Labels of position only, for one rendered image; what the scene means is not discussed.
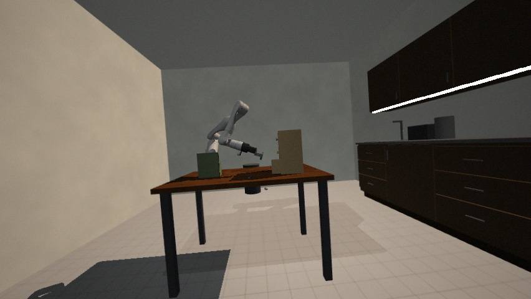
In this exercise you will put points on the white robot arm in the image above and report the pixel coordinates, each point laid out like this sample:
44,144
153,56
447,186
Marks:
227,125

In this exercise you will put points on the tan wooden chest of drawers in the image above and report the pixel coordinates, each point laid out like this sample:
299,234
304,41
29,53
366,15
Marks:
290,150

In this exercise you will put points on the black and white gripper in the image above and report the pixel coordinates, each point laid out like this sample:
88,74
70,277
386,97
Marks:
244,147

